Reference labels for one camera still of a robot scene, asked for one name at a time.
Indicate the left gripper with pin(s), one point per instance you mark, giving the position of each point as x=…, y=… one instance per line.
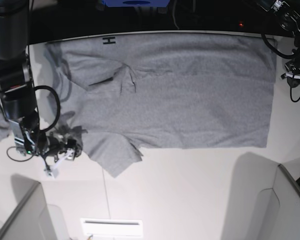
x=292, y=73

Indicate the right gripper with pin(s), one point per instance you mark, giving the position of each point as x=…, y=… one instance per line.
x=50, y=145

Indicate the grey T-shirt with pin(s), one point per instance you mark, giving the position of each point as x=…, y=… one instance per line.
x=162, y=90

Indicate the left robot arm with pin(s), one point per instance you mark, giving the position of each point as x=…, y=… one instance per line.
x=287, y=14

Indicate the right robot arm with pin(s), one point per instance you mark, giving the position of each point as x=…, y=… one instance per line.
x=18, y=92

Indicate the blue box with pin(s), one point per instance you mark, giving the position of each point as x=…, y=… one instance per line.
x=136, y=3

